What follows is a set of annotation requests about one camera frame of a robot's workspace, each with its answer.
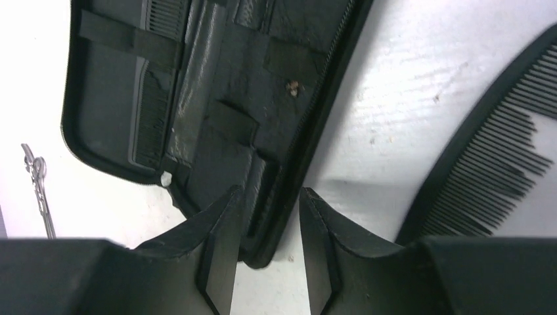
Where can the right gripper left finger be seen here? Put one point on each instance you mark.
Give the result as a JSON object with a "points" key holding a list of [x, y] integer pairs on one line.
{"points": [[191, 268]]}

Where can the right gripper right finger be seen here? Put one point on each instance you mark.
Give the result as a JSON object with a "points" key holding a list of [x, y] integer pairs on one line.
{"points": [[347, 267]]}

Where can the black zippered tool case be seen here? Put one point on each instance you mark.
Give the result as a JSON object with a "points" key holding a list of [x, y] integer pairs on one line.
{"points": [[255, 84]]}

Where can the black handled comb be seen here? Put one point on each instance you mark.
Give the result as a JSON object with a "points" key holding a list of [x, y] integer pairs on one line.
{"points": [[491, 162]]}

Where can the silver thinning scissors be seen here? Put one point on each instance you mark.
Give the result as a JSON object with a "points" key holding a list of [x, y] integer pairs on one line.
{"points": [[37, 169]]}

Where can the black comb in case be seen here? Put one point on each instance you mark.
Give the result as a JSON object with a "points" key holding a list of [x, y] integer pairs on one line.
{"points": [[154, 85]]}

